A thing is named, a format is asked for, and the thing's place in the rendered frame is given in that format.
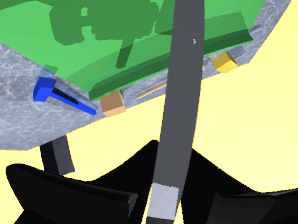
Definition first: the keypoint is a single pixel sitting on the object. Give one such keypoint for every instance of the brown block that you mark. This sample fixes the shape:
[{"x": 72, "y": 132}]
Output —
[{"x": 112, "y": 104}]

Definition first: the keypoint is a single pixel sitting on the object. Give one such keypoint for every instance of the green putting mat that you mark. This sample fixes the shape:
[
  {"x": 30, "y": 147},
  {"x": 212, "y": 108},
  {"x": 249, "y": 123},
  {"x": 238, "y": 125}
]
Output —
[{"x": 94, "y": 42}]

